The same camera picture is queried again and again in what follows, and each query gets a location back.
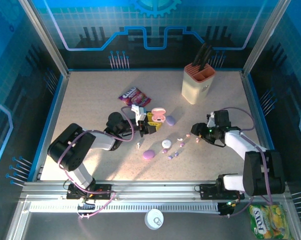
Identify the pink earbud charging case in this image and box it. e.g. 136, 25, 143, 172
151, 107, 167, 125

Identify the purple round earbud case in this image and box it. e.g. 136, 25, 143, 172
142, 149, 156, 160

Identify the purple berries candy bag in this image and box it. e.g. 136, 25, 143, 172
117, 86, 152, 109

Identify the beige orange knife block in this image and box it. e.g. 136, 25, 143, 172
181, 62, 217, 106

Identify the white can lid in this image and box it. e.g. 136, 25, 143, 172
144, 209, 165, 230

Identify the green yellow candy bag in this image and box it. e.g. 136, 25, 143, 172
248, 204, 296, 240

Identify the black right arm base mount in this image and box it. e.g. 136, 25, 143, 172
199, 183, 246, 201

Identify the long aluminium mounting rail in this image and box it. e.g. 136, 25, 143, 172
20, 180, 293, 201

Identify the aluminium table side rail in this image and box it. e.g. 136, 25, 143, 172
36, 71, 71, 181

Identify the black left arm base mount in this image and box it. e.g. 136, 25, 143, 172
66, 183, 113, 201

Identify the black handled knife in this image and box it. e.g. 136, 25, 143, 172
199, 44, 214, 71
191, 42, 208, 67

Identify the white slotted cable duct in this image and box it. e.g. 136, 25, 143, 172
27, 202, 223, 214

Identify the aluminium frame post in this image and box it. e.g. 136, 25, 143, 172
18, 0, 71, 77
241, 0, 293, 76

